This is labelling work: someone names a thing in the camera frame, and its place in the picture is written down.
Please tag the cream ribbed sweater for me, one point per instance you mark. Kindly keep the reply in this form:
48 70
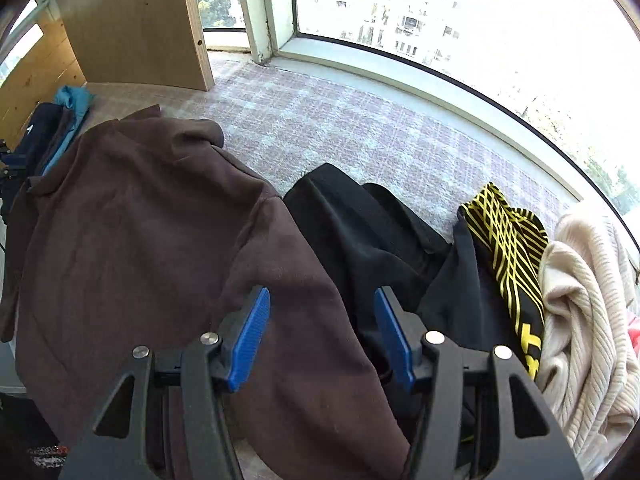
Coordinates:
585 320

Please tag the pine wood panel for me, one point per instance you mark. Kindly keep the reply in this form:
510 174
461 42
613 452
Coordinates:
35 75

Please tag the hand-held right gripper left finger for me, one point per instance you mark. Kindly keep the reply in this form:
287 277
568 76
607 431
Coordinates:
248 340

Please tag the large glass window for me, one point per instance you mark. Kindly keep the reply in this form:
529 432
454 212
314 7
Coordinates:
475 15

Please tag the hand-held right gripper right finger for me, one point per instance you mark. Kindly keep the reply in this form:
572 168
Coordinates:
395 340

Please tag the brown fleece garment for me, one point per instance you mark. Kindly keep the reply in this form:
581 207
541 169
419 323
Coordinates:
150 235

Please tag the black yellow patterned garment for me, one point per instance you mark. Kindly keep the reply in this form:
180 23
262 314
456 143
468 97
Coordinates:
505 240

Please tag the plywood board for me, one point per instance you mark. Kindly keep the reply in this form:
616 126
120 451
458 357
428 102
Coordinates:
130 20

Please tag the side glass window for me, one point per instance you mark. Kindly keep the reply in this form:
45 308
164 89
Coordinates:
17 45

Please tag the pink plaid blanket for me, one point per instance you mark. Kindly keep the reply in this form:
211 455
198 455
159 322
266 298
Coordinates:
350 125

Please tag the coral red garment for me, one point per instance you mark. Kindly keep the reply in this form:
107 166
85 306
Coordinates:
635 335

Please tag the plain black garment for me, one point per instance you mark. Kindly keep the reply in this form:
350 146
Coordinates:
350 230

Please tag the folded navy garment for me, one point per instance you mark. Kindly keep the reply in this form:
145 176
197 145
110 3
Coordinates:
35 130

